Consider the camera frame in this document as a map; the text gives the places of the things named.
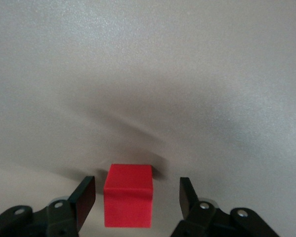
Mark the red cube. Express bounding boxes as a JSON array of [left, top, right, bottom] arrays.
[[103, 163, 154, 228]]

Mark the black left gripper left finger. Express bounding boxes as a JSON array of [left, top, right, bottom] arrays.
[[0, 175, 96, 237]]

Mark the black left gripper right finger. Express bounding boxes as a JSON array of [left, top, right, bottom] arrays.
[[174, 176, 281, 237]]

